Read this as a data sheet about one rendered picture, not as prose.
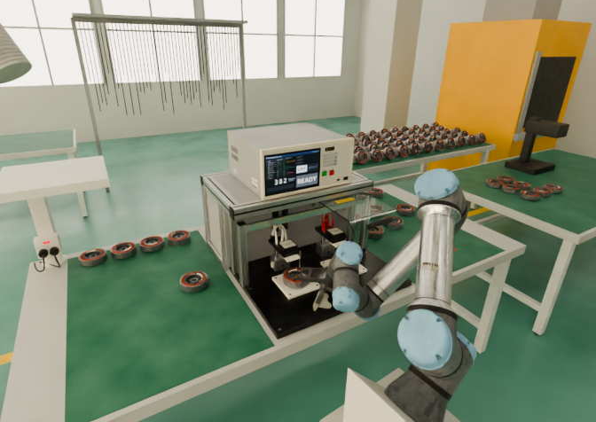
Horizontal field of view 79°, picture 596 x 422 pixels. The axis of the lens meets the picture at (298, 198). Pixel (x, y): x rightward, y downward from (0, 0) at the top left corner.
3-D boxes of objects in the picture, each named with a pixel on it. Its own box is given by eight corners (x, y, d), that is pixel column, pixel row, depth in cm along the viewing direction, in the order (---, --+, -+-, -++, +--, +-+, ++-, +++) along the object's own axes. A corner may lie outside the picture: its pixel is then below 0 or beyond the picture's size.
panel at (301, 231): (347, 233, 192) (351, 180, 180) (227, 267, 161) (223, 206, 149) (346, 232, 193) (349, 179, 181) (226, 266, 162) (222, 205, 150)
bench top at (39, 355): (523, 253, 189) (526, 245, 188) (-4, 482, 88) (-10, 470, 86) (389, 190, 270) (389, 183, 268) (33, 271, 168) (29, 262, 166)
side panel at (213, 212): (231, 269, 164) (226, 204, 151) (224, 270, 163) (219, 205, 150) (212, 241, 186) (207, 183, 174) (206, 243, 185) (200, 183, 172)
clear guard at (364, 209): (403, 227, 148) (405, 214, 146) (356, 240, 137) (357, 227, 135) (354, 199, 174) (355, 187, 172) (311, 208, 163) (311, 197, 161)
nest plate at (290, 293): (321, 288, 149) (321, 285, 148) (288, 300, 142) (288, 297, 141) (302, 269, 160) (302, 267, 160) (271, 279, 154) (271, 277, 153)
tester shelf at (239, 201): (372, 190, 168) (373, 180, 167) (233, 221, 137) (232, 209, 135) (320, 164, 204) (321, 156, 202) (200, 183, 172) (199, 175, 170)
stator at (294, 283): (315, 285, 149) (315, 277, 147) (290, 293, 143) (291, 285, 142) (301, 270, 158) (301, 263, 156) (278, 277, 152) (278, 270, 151)
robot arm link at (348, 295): (368, 316, 105) (368, 280, 112) (352, 301, 98) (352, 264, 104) (344, 317, 109) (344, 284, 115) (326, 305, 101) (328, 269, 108)
